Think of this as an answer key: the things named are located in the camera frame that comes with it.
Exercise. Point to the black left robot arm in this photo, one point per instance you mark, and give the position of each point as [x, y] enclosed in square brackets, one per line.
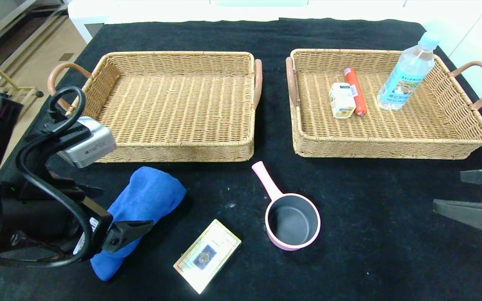
[15, 217]

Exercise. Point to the white box with green label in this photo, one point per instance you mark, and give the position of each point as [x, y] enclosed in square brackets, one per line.
[341, 100]

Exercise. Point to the blue towel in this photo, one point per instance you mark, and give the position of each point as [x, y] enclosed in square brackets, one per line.
[149, 196]

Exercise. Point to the wooden slatted rack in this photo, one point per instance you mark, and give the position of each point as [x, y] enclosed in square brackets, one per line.
[19, 94]

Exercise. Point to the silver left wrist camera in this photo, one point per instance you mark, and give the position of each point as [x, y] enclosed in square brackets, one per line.
[90, 144]

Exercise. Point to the black table cloth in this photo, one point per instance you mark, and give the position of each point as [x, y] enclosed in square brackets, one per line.
[232, 179]

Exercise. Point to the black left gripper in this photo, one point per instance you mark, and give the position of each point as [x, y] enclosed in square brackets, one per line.
[93, 235]

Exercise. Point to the playing card box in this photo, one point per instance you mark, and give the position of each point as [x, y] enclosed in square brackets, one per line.
[207, 257]

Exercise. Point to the orange packaged sausage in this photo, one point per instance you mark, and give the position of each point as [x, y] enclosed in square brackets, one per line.
[356, 90]

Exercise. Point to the clear bottle with blue cap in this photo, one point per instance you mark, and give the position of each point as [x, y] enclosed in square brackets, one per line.
[408, 71]

